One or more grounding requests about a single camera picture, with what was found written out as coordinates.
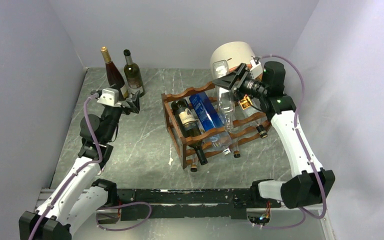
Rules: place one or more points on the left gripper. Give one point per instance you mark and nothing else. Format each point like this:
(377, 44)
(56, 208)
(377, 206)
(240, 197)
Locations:
(133, 106)

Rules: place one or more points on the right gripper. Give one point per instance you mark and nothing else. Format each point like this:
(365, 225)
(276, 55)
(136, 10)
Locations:
(229, 80)

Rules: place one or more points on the clear glass bottle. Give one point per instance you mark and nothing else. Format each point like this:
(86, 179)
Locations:
(226, 107)

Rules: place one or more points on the rose wine bottle gold cap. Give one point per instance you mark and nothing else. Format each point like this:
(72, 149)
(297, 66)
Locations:
(114, 76)

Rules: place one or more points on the green wine bottle silver cap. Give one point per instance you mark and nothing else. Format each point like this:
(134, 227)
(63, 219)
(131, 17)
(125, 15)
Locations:
(133, 74)

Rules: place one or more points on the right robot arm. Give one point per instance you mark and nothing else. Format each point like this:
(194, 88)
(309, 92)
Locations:
(310, 183)

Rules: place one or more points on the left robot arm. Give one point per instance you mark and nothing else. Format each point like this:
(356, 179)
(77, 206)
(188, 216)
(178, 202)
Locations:
(71, 203)

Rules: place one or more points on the blue glass bottle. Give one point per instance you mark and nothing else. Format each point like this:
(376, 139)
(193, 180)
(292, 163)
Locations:
(205, 111)

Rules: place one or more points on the dark wine bottle white label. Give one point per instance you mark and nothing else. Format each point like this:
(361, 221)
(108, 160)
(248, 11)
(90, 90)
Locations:
(189, 126)

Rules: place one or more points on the wooden wine rack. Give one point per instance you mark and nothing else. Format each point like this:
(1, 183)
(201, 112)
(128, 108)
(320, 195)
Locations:
(182, 144)

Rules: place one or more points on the clear bottle lower rack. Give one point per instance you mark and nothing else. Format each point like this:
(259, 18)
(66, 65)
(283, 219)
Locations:
(224, 143)

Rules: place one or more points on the white orange cylinder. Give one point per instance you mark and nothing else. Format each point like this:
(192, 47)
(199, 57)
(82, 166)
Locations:
(235, 53)

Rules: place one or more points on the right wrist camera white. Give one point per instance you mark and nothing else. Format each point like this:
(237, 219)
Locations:
(256, 67)

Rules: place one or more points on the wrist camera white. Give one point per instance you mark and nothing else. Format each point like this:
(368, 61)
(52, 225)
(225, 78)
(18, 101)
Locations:
(110, 96)
(256, 67)

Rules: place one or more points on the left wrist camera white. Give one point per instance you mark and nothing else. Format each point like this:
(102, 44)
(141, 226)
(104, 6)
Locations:
(110, 96)

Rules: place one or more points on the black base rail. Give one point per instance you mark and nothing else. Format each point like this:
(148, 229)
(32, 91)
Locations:
(137, 204)

